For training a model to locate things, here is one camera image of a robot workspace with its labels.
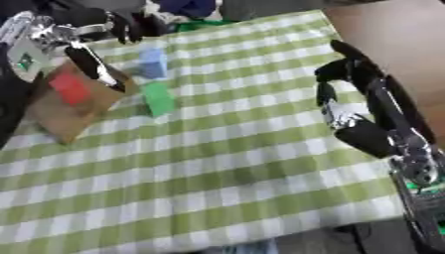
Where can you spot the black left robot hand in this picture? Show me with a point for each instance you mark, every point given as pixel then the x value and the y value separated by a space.
pixel 92 63

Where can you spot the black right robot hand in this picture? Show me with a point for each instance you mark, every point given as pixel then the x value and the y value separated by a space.
pixel 371 99

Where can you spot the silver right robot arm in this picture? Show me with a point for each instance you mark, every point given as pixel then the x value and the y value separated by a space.
pixel 423 185

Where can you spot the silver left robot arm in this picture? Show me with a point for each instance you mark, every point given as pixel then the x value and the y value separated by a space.
pixel 26 49

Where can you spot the tan cardboard box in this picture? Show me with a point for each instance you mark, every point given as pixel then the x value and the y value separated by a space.
pixel 75 102

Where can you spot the red block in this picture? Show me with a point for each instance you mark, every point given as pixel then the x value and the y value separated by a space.
pixel 70 88

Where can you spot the blue block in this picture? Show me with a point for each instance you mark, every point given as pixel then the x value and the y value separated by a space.
pixel 153 63

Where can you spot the green block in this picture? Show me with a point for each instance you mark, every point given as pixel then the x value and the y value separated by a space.
pixel 159 98

